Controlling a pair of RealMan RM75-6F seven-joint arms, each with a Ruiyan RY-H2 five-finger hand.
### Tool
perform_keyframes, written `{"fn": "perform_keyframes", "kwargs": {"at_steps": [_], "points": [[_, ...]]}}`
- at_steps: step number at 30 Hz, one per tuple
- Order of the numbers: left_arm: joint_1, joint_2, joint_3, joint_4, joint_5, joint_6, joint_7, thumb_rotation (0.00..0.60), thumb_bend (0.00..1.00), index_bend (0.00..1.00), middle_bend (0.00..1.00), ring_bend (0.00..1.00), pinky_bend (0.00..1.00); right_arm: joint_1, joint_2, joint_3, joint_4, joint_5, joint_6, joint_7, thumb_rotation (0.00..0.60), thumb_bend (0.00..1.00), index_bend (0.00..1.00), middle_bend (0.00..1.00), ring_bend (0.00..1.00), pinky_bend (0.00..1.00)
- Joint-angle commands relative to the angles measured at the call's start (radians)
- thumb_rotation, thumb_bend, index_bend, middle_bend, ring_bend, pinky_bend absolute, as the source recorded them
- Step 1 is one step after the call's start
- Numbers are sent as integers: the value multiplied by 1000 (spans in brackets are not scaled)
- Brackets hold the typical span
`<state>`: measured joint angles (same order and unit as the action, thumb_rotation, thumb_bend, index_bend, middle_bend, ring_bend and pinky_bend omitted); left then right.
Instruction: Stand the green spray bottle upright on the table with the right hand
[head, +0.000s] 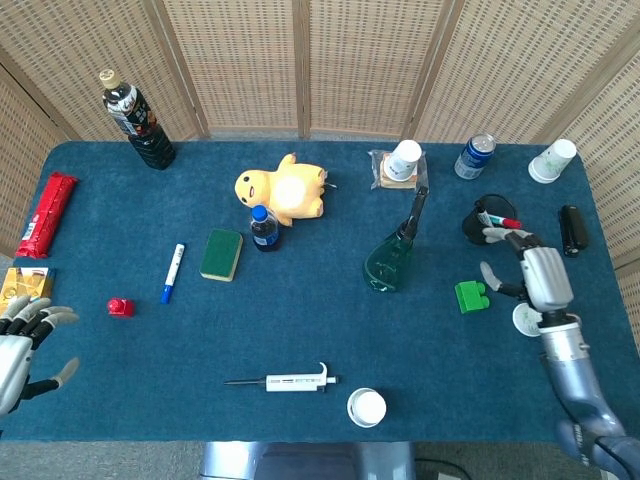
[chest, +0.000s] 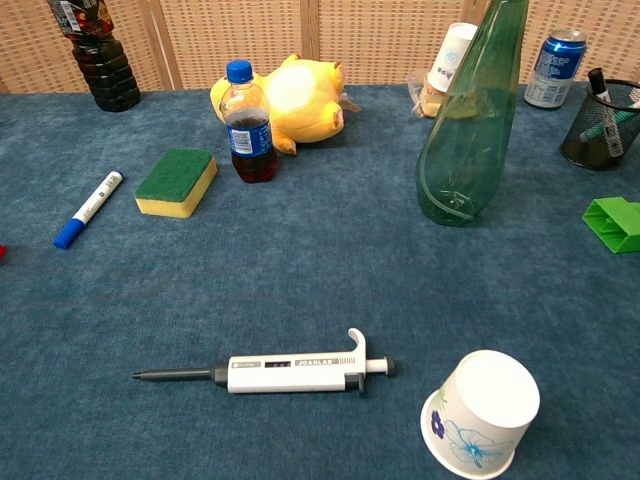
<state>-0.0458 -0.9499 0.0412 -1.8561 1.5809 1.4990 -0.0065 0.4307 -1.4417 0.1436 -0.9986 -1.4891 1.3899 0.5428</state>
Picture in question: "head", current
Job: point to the red capped marker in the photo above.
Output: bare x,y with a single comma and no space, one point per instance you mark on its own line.
507,221

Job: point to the plastic wrapped bread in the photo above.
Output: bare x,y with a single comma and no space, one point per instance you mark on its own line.
380,175

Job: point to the large dark tea bottle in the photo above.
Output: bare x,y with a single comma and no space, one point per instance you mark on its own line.
145,135

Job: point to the blue carpet table cover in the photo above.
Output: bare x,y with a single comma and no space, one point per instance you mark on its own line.
300,330

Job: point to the red snack package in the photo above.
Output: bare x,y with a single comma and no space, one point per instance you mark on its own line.
46,215

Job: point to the white pipette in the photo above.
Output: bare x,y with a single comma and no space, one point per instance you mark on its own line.
295,383

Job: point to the yellow plush toy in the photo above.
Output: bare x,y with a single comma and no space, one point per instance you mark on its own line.
292,192

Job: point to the green yellow sponge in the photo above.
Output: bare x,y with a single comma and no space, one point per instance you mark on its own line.
221,254

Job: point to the small blue-capped cola bottle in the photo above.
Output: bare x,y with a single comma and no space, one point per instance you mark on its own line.
265,232

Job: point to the yellow gold carton box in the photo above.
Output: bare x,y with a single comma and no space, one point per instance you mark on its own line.
25,282

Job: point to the black mesh pen holder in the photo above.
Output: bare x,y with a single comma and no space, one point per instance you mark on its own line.
472,225

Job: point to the wicker folding screen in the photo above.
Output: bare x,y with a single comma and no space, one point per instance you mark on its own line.
240,60

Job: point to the blue soda can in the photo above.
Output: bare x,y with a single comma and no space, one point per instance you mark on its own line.
472,159

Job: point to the green toy block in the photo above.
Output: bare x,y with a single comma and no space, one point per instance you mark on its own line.
470,297

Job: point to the blue whiteboard marker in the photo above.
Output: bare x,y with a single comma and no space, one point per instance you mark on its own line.
173,270

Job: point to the paper cup with blue label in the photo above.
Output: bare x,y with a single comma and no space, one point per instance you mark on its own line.
404,160

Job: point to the black capped marker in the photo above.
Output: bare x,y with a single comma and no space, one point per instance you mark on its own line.
484,215

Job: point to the black stapler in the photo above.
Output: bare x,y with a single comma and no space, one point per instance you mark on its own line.
573,231

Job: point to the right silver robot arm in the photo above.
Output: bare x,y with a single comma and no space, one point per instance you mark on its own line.
575,370

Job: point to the red toy block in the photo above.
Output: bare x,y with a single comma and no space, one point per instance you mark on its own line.
121,308

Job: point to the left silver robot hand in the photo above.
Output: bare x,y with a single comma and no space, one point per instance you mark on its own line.
12,360

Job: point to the green spray bottle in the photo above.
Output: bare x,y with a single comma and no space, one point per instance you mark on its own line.
387,262

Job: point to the paper cup blue flower print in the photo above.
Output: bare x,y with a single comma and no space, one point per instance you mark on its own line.
367,407

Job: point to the paper cup green print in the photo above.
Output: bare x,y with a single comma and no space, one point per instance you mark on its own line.
551,162
525,320

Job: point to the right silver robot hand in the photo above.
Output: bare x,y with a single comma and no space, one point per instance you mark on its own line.
547,280

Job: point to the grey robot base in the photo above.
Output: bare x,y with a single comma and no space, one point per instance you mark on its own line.
310,462

